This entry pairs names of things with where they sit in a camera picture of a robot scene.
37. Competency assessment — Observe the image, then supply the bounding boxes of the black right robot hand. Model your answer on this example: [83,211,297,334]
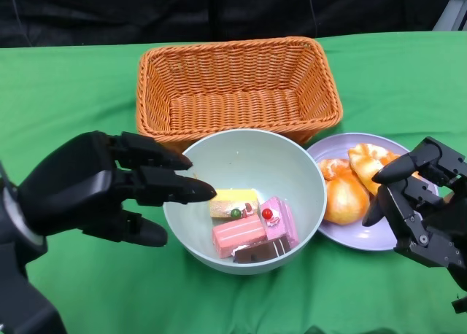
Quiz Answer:
[362,136,467,287]

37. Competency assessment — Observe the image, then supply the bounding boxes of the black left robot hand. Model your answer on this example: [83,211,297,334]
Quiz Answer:
[16,131,220,249]

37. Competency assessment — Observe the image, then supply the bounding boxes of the round orange bread bun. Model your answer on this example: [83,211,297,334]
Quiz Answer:
[323,174,371,226]

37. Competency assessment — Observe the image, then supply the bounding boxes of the yellow cake slice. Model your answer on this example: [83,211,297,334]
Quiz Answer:
[207,187,259,220]

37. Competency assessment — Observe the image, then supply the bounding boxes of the pink cake with red cherry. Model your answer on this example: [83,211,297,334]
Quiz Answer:
[257,196,301,247]

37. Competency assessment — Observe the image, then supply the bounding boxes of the salmon pink cake slice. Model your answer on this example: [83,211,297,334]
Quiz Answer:
[212,215,267,261]

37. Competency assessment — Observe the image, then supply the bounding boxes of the pale green bowl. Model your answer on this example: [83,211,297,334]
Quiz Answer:
[162,128,328,276]

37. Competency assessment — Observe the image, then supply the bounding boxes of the brown chocolate cake slice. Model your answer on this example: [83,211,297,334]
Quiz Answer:
[232,237,292,265]

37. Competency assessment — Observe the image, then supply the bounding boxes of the lavender plate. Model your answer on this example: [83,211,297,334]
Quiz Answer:
[305,132,441,252]

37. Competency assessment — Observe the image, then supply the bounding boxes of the orange wicker basket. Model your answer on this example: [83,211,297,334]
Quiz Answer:
[135,36,344,155]

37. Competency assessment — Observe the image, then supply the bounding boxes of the green tablecloth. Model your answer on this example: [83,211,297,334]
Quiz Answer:
[0,28,467,334]

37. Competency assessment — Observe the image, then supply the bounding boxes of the black backdrop cloth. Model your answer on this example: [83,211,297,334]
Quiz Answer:
[0,0,467,49]

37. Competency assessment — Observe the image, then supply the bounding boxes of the grey metal post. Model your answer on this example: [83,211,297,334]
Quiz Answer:
[432,0,467,31]

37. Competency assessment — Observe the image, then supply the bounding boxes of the thin grey cable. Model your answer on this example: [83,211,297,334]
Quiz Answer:
[308,0,318,34]

